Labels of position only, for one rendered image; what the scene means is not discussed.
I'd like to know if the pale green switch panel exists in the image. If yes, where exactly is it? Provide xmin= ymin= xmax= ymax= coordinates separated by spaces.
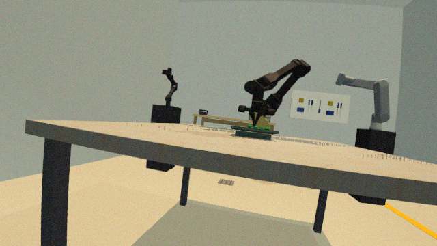
xmin=231 ymin=125 xmax=279 ymax=140

